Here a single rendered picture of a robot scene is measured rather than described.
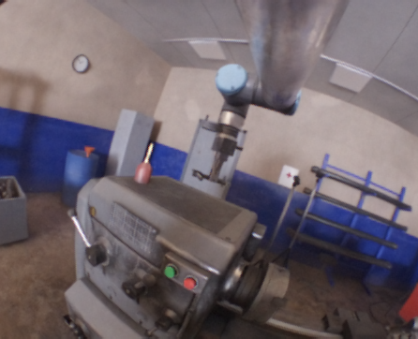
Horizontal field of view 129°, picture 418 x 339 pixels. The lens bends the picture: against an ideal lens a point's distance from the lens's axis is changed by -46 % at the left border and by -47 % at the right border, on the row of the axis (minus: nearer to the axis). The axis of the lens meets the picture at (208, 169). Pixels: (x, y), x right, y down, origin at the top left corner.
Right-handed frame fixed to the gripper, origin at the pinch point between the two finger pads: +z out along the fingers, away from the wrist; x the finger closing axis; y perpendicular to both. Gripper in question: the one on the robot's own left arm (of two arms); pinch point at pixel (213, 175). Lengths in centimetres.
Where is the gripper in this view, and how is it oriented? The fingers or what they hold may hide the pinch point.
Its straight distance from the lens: 64.1
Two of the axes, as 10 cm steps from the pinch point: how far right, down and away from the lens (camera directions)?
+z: -3.1, 9.5, 1.0
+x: -1.9, -1.6, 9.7
